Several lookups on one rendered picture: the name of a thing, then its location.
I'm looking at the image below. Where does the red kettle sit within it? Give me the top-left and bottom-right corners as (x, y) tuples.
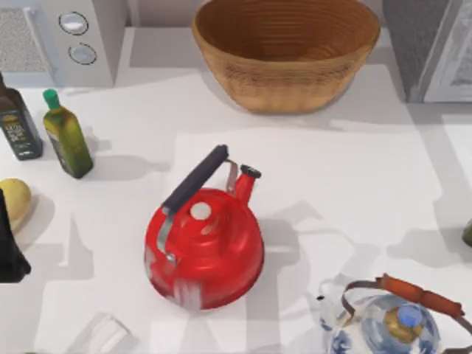
(144, 144), (266, 310)

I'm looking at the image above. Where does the woven brown basket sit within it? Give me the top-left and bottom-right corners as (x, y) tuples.
(191, 0), (381, 114)

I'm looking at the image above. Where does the green oil bottle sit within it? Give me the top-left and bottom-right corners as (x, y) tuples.
(42, 88), (94, 180)

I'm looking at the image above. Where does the round microwave knob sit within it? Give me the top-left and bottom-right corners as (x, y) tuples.
(58, 11), (90, 36)
(68, 42), (98, 66)

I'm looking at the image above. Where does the clear glass cup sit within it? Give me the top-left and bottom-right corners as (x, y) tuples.
(68, 311), (133, 354)

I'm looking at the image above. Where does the white and blue teapot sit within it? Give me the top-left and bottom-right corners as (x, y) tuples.
(316, 272), (466, 354)

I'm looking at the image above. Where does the yellow fruit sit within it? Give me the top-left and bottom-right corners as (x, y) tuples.
(0, 178), (33, 233)

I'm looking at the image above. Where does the pale microwave oven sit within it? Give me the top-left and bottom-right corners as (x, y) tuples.
(0, 0), (131, 89)

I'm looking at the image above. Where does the dark oil bottle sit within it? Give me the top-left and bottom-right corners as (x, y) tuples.
(0, 72), (44, 162)

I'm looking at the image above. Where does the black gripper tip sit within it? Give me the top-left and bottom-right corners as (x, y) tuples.
(0, 188), (32, 284)

